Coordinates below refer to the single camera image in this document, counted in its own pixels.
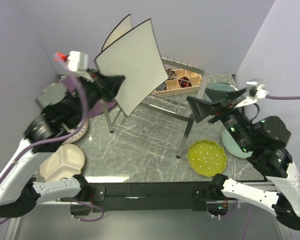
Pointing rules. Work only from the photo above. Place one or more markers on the purple cloth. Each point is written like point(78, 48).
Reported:
point(98, 107)

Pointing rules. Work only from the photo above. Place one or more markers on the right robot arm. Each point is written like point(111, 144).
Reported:
point(266, 140)

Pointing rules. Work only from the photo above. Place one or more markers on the square cream plate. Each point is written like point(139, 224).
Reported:
point(136, 56)
point(120, 29)

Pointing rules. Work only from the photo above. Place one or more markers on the mint floral plate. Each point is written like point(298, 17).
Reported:
point(233, 148)

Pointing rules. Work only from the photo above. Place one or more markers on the cream round bowl plate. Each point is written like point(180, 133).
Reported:
point(66, 162)

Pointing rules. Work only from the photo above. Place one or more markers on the grey fabric roll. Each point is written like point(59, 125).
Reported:
point(162, 87)

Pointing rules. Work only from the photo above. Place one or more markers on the teal round plate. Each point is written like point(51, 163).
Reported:
point(221, 86)

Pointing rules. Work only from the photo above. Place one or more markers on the floral patterned plate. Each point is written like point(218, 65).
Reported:
point(74, 138)

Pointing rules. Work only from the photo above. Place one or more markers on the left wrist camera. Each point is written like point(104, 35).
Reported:
point(75, 61)

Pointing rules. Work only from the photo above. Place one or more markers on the metal dish rack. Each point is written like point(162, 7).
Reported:
point(162, 121)

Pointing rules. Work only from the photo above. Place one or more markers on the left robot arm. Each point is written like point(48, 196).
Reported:
point(61, 110)

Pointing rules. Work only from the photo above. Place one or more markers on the green polka dot plate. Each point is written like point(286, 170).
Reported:
point(207, 158)

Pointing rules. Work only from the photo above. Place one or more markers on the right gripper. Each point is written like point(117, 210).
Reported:
point(200, 108)

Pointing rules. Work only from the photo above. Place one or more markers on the wooden compartment tray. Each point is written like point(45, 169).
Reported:
point(173, 87)

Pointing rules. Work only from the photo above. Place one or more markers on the red black fabric roll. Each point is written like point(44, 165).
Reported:
point(184, 82)

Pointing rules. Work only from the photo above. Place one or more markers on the patterned fabric roll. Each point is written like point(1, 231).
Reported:
point(171, 74)

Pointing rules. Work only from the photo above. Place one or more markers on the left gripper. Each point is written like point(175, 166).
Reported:
point(107, 86)

